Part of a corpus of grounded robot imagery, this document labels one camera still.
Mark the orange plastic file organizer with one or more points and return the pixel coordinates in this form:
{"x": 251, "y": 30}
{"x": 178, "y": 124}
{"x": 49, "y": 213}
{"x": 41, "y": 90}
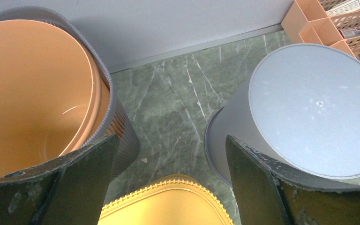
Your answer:
{"x": 307, "y": 22}

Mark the orange plastic bin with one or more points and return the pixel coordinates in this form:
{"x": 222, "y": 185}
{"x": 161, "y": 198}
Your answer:
{"x": 52, "y": 96}

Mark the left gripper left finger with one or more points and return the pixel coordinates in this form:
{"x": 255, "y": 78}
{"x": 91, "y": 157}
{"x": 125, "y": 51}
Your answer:
{"x": 67, "y": 190}

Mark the light grey plastic bin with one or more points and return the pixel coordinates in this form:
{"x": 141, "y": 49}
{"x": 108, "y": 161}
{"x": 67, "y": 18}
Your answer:
{"x": 301, "y": 106}

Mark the yellow mesh plastic bin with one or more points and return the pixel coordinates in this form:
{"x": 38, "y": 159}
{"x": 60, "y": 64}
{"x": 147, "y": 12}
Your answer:
{"x": 172, "y": 200}

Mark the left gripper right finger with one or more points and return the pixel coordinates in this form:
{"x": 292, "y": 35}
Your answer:
{"x": 269, "y": 192}

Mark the dark grey ribbed bin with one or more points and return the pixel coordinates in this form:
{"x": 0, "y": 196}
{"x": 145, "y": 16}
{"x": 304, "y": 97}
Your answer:
{"x": 115, "y": 119}

